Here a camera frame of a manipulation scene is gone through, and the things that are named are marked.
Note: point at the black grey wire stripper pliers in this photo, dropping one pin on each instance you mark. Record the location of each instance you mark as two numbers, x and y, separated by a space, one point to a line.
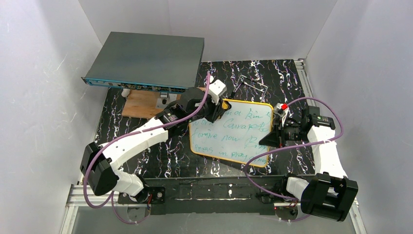
247 85

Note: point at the grey blue network switch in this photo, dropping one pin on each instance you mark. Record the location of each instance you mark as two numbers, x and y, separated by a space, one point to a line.
148 62

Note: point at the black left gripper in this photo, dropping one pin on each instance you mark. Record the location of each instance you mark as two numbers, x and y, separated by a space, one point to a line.
215 107

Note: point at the grey metal stand bracket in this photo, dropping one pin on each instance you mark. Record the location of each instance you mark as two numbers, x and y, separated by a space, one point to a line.
165 99

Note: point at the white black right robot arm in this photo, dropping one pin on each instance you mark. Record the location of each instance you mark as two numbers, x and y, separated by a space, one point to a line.
326 168

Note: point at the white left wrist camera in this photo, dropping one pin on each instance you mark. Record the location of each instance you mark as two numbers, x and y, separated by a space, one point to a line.
217 88

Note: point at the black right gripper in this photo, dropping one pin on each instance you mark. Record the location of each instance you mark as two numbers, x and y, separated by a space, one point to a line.
280 133

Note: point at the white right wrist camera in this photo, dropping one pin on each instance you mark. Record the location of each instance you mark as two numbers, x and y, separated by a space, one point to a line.
282 110

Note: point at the yellow black eraser pad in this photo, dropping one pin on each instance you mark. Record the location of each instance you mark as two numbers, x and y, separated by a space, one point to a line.
225 105

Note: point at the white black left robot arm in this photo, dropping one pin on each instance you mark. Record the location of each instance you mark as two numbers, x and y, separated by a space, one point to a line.
101 164

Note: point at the yellow-framed whiteboard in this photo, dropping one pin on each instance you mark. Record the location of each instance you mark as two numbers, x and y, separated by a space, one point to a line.
236 135

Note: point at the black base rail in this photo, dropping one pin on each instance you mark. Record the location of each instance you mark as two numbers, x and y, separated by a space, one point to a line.
211 195

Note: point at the green white cylinder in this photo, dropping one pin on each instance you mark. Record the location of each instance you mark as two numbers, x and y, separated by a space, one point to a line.
125 93

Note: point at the plywood board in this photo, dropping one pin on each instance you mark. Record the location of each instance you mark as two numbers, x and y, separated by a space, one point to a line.
142 104

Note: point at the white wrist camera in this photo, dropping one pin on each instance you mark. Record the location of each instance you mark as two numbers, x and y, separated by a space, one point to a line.
282 110
217 88

